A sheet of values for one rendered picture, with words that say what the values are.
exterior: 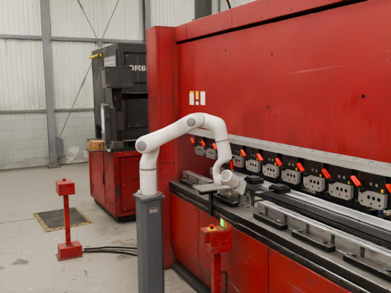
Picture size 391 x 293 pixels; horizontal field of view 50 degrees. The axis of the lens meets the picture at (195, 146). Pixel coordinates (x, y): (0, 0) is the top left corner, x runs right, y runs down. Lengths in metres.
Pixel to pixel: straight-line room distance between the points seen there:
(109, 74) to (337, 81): 2.24
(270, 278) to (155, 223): 0.86
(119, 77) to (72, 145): 6.35
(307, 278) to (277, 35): 1.42
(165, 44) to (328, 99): 1.98
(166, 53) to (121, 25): 6.61
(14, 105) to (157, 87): 6.36
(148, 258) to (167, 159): 1.20
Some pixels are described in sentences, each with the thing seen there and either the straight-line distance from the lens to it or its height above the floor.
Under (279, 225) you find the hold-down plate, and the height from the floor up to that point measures 0.90.
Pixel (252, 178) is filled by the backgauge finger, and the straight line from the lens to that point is 3.34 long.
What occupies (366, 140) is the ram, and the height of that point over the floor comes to 1.49.
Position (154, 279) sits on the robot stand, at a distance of 3.14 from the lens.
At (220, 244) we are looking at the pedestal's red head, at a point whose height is 0.72.
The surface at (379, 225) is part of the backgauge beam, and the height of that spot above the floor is 0.98.
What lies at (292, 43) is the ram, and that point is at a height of 2.00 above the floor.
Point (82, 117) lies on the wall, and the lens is 10.14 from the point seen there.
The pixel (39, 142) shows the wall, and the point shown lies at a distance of 10.02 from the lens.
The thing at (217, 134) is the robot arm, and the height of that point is 1.45.
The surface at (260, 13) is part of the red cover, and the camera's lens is 2.81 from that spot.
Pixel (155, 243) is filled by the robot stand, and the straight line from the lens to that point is 3.04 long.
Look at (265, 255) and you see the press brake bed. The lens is 2.75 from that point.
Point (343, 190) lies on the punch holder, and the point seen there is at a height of 1.22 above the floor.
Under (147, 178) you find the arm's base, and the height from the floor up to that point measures 1.13.
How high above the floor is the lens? 1.75
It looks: 8 degrees down
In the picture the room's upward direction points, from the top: 1 degrees counter-clockwise
